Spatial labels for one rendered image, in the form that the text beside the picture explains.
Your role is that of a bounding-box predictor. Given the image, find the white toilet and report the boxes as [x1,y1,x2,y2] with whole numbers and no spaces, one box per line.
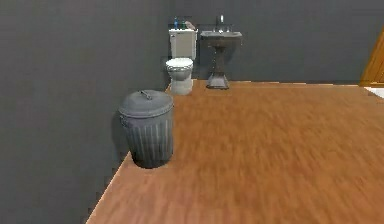
[165,28,199,96]

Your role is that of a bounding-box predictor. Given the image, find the wooden room door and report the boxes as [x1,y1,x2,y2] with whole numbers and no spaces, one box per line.
[359,27,384,88]

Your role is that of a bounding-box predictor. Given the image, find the dark gray pedestal sink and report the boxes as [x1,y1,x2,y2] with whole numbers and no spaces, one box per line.
[199,30,243,90]

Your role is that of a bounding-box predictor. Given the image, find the dark gray metal trash can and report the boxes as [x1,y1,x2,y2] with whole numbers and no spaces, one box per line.
[118,89,175,169]

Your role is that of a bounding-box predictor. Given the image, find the silver sink faucet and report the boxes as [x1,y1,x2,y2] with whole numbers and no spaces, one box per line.
[215,14,227,33]

